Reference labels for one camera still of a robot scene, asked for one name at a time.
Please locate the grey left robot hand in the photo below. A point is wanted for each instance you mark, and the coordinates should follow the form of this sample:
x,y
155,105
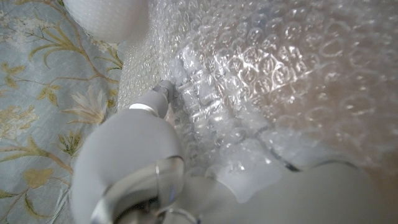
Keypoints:
x,y
124,155

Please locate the clear bubble wrap roll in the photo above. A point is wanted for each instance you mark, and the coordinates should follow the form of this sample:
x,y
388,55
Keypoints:
x,y
248,62

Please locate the floral blue backdrop cloth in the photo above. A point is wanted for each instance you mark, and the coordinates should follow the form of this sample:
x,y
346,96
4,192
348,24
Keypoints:
x,y
37,93

